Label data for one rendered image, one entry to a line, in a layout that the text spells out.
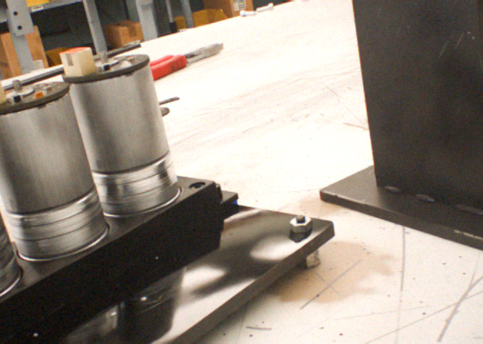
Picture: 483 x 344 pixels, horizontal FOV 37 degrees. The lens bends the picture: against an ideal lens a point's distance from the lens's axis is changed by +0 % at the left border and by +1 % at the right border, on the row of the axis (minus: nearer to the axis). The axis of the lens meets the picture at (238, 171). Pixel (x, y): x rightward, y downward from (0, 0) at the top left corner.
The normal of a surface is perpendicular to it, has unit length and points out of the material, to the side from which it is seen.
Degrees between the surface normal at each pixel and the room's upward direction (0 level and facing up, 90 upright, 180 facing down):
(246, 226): 0
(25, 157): 90
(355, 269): 0
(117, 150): 90
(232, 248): 0
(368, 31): 90
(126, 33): 93
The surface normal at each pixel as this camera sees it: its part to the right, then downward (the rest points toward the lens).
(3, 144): -0.33, 0.38
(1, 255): 0.95, -0.08
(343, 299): -0.18, -0.92
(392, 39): -0.80, 0.34
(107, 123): -0.08, 0.35
